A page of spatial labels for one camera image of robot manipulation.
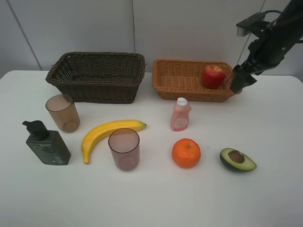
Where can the dark green pump bottle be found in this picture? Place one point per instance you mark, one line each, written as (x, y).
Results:
(46, 144)

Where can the dark brown wicker basket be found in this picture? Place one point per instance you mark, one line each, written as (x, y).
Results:
(98, 77)

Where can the brown translucent plastic cup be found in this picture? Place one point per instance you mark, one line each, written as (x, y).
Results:
(63, 111)

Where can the light orange wicker basket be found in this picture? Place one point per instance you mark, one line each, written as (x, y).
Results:
(182, 78)

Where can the orange tangerine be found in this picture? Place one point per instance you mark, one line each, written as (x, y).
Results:
(186, 153)

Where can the purple translucent plastic cup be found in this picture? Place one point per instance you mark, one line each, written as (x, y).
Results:
(124, 144)

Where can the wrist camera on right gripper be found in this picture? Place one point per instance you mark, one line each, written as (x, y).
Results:
(254, 24)

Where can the red apple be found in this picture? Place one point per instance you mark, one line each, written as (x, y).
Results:
(213, 77)

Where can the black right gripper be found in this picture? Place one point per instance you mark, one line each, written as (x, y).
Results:
(265, 53)

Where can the halved avocado with pit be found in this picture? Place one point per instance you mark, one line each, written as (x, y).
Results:
(236, 161)

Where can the pink detergent bottle white cap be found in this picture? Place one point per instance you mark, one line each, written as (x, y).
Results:
(180, 116)

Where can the yellow banana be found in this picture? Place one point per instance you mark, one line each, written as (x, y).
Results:
(94, 136)

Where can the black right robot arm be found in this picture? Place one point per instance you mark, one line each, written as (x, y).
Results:
(293, 13)

